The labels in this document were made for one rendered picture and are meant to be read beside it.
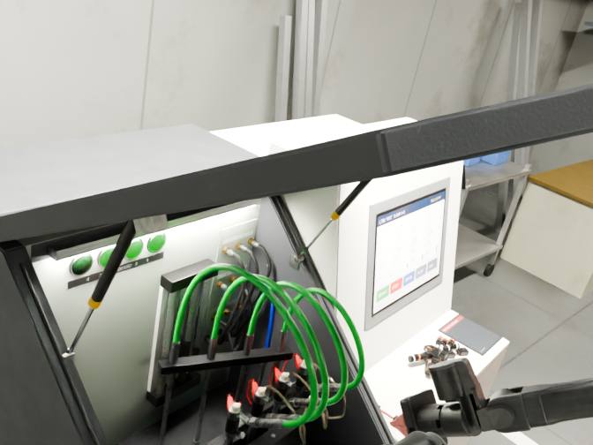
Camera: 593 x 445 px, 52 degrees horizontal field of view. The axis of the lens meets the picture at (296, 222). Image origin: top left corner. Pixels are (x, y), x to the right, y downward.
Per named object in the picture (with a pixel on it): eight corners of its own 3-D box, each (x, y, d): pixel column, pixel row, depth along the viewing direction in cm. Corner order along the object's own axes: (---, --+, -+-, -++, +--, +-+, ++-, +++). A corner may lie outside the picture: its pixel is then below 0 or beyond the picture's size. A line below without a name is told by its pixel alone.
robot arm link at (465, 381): (516, 426, 97) (521, 412, 105) (491, 354, 98) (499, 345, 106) (444, 441, 101) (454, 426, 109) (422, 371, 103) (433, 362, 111)
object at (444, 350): (435, 385, 171) (440, 369, 168) (402, 365, 176) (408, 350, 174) (469, 354, 188) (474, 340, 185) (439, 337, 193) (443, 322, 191)
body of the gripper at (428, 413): (425, 388, 115) (454, 385, 110) (441, 443, 114) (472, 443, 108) (401, 397, 112) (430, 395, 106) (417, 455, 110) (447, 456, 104)
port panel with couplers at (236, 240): (212, 342, 157) (230, 235, 144) (203, 335, 159) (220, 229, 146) (246, 324, 167) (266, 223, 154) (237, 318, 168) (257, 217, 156)
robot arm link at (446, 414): (472, 441, 100) (493, 429, 103) (458, 399, 101) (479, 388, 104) (441, 441, 105) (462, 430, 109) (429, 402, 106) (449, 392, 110)
